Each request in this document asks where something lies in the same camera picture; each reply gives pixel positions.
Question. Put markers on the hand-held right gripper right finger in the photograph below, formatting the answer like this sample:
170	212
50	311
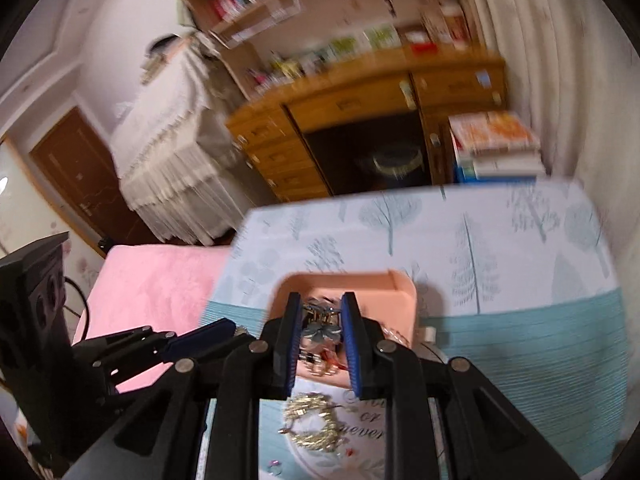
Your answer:
354	355

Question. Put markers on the round stool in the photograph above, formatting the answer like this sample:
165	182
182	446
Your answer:
396	160

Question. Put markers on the white lace covered furniture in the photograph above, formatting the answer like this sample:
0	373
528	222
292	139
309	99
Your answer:
170	150

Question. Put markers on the wooden desk with drawers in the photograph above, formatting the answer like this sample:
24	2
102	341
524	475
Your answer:
350	105

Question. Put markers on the white leaf print curtain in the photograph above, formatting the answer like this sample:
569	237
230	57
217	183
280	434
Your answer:
560	60

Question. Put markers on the pink plastic tray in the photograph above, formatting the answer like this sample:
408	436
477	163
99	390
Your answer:
345	280

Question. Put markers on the green picture card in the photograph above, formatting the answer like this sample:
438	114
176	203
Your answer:
345	47
382	37

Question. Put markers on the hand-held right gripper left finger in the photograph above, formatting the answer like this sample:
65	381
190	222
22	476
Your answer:
291	355

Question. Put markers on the tree print tablecloth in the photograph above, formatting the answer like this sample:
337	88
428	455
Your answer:
500	285

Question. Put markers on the silver flower brooch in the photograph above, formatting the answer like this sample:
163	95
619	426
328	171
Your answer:
322	332

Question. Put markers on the wooden bookshelf hutch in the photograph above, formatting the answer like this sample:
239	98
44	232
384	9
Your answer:
310	15

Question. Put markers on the small red box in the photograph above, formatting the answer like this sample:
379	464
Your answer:
422	49

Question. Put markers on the pink fleece blanket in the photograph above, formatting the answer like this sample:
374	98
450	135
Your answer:
150	285

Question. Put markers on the brown wooden door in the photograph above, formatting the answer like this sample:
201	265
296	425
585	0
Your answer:
85	175

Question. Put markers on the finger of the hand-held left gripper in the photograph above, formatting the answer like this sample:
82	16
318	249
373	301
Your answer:
200	338
130	367

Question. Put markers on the stack of orange cover books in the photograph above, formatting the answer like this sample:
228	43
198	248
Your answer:
495	135

